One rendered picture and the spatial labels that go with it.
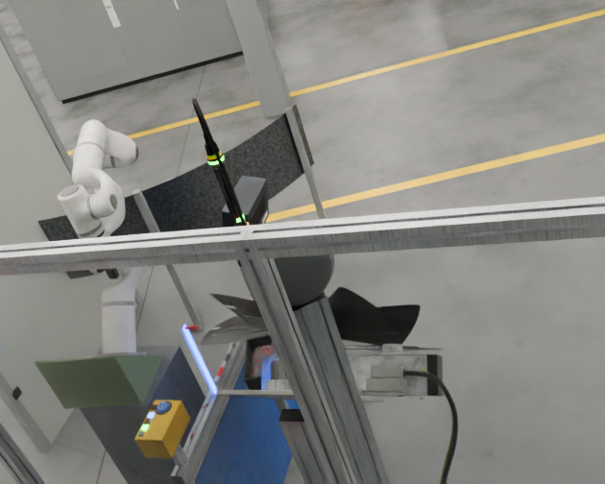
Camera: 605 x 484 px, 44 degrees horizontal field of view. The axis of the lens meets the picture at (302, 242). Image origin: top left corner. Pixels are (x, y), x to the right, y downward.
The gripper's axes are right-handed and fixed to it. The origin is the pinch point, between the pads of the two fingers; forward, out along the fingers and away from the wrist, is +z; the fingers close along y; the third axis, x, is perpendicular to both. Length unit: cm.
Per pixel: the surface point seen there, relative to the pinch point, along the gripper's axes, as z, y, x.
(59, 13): 47, -501, -354
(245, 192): 19, -71, 16
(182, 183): 53, -142, -56
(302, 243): -60, 74, 104
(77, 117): 141, -452, -352
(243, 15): 51, -393, -107
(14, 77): -18, -146, -129
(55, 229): 54, -111, -122
